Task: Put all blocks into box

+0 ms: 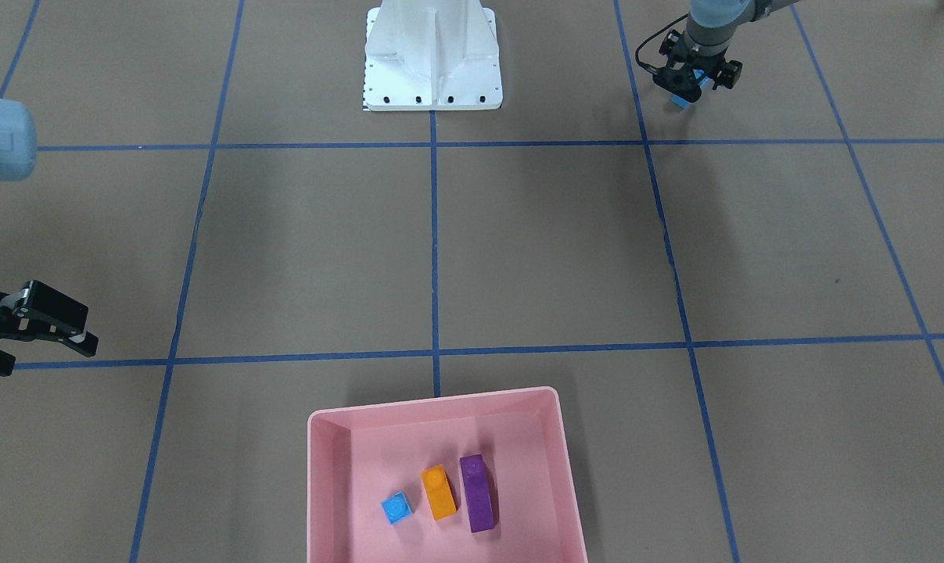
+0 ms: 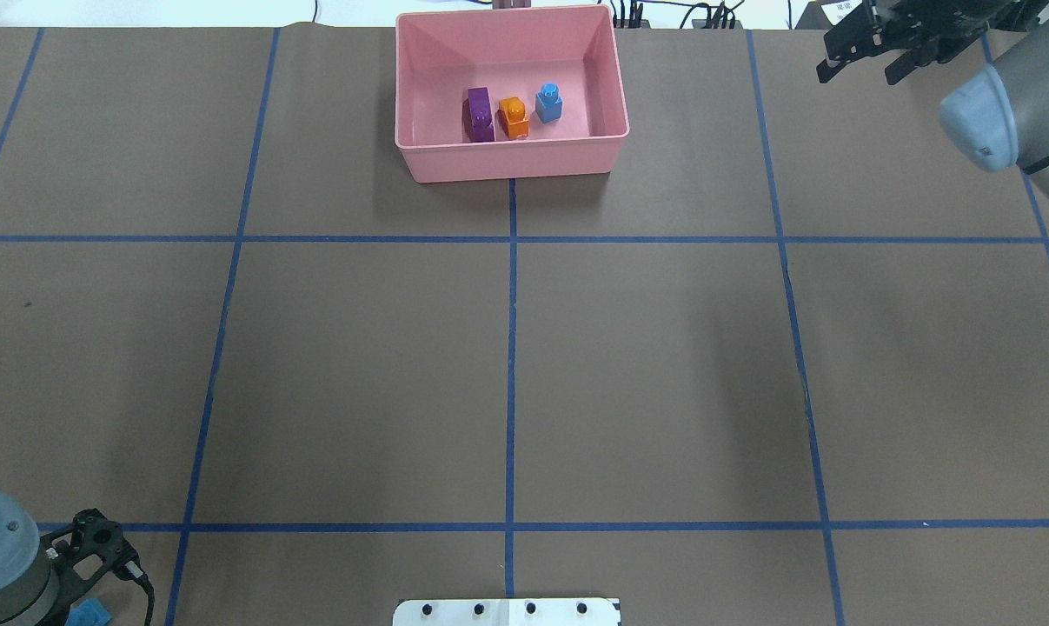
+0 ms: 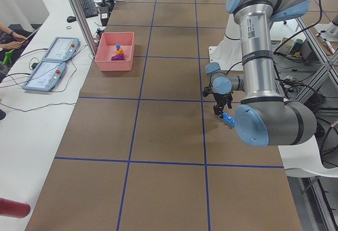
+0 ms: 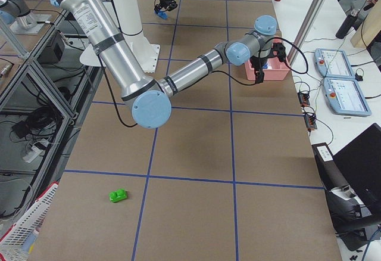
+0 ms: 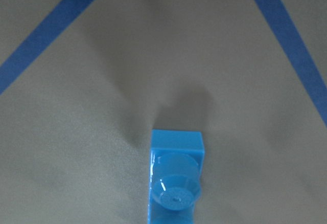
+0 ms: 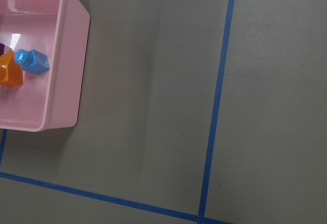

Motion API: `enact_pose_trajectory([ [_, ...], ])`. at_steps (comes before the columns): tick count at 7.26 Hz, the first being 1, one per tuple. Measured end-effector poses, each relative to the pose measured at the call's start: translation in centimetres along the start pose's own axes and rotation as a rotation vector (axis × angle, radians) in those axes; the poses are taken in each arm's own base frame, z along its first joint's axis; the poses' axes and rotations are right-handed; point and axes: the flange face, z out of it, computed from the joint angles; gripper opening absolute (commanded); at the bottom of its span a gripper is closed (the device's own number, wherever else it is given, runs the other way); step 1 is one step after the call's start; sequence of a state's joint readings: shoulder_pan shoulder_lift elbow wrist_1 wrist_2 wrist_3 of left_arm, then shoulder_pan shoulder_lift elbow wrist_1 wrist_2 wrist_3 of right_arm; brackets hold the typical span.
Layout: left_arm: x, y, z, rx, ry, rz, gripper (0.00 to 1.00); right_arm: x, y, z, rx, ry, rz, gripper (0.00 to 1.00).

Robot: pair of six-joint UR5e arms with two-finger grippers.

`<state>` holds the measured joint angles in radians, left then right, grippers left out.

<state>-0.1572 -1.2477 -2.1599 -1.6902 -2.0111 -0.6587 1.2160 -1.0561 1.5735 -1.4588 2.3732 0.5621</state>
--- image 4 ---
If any upper teach pendant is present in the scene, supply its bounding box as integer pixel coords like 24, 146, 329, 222
314, 48, 355, 79

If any green block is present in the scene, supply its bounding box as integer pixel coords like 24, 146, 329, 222
109, 188, 128, 203

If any black water bottle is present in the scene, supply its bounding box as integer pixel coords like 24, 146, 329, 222
335, 8, 360, 39

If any aluminium frame post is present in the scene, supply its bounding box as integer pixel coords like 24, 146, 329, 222
288, 0, 325, 65

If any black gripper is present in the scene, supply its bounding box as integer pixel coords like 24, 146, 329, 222
249, 56, 268, 84
154, 0, 177, 13

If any white plastic basket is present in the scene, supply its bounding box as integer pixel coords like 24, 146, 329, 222
1, 182, 58, 260

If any teach pendant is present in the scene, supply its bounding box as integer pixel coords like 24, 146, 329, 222
323, 77, 371, 117
314, 48, 355, 79

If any long blue stud block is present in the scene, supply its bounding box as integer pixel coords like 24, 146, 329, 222
157, 11, 168, 20

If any pink plastic box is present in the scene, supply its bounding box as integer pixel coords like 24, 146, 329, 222
245, 39, 289, 82

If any black laptop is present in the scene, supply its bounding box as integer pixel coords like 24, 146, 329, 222
312, 123, 380, 251

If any lower teach pendant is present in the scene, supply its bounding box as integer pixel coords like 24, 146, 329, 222
323, 77, 371, 117

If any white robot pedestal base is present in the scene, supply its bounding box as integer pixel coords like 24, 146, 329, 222
79, 0, 161, 74

